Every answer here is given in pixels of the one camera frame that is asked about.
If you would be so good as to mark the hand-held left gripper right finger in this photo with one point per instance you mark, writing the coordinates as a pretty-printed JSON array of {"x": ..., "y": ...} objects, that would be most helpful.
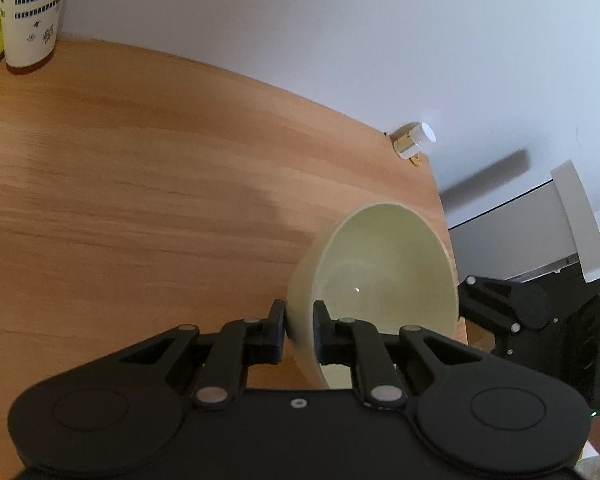
[{"x": 321, "y": 335}]

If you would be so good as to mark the pale green bowl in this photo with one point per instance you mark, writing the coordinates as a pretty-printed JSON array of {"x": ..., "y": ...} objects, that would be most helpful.
[{"x": 385, "y": 260}]

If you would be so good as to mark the white tumbler with red lid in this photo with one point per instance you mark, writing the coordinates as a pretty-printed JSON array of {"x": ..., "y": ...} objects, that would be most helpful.
[{"x": 30, "y": 20}]

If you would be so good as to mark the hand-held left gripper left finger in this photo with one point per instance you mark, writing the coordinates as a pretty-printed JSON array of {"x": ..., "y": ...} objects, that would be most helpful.
[{"x": 279, "y": 332}]

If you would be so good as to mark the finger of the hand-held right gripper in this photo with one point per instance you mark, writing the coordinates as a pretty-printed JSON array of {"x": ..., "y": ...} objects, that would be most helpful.
[{"x": 505, "y": 305}]

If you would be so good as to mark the small white pill bottle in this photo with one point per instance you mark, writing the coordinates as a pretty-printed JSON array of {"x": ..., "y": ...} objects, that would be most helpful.
[{"x": 415, "y": 139}]

